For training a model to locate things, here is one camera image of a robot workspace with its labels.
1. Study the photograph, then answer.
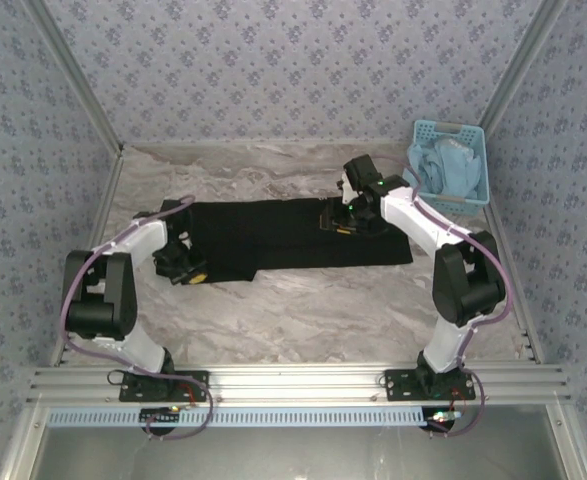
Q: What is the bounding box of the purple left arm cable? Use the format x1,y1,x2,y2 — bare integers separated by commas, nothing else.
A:
59,194,197,374

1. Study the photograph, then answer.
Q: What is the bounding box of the light blue slotted cable duct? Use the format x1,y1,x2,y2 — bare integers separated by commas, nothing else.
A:
47,405,425,429

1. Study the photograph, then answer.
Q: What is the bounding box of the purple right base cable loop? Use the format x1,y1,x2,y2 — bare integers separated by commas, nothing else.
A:
428,376,490,439

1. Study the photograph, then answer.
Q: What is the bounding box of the aluminium frame leg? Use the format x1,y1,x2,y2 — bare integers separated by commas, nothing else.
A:
546,403,587,480
0,403,50,480

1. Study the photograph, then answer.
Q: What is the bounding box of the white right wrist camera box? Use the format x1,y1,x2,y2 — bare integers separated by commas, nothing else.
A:
336,169,355,206

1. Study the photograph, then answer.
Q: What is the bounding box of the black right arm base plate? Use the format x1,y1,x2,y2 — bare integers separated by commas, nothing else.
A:
383,368,477,402

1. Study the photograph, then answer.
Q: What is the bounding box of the light blue plastic basket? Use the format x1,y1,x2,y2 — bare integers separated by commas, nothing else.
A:
407,119,491,216

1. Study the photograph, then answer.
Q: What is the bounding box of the aluminium corner post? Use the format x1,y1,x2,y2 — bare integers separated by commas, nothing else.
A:
476,0,570,137
22,0,127,154

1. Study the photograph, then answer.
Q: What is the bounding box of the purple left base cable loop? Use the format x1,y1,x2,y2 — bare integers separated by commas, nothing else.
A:
144,377,215,442

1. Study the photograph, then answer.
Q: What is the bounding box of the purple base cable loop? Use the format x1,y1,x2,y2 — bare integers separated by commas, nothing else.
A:
144,377,215,442
428,376,490,439

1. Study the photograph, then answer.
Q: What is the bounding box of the black floral print t-shirt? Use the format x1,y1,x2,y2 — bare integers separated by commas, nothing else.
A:
155,196,414,286

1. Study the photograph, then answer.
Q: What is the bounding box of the light blue t-shirt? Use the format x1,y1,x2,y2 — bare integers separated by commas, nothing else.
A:
406,138,484,200

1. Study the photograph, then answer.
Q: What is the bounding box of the grey metal lower panel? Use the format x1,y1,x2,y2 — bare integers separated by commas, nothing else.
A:
30,424,567,480

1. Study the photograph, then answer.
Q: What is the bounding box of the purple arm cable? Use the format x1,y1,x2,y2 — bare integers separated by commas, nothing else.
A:
372,155,518,372
59,194,197,374

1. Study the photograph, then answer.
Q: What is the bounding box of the aluminium mounting rail beam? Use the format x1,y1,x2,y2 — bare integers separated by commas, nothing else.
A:
27,363,572,404

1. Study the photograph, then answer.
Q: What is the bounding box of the small black circuit board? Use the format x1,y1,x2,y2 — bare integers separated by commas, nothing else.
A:
424,407,462,432
139,407,182,427

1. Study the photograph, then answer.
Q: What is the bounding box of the aluminium table side rail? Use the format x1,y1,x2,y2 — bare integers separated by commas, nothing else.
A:
482,204,545,365
50,147,127,367

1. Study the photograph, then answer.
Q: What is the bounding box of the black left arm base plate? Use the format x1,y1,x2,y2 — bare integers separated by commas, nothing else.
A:
118,369,210,403

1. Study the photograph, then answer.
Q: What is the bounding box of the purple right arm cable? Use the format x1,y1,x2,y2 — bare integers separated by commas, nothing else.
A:
372,155,518,372

